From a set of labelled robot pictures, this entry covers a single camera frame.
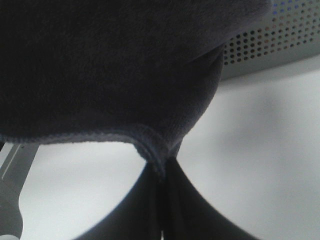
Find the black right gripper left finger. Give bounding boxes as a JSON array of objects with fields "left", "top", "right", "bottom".
[{"left": 79, "top": 163, "right": 162, "bottom": 240}]

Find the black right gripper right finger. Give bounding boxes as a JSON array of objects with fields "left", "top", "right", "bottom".
[{"left": 162, "top": 157, "right": 255, "bottom": 240}]

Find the dark navy towel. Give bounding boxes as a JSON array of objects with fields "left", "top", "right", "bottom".
[{"left": 0, "top": 0, "right": 272, "bottom": 178}]

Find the grey perforated plastic basket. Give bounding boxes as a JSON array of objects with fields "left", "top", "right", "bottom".
[{"left": 221, "top": 0, "right": 320, "bottom": 80}]

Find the grey aluminium rail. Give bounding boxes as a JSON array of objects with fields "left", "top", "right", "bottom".
[{"left": 0, "top": 143, "right": 40, "bottom": 240}]

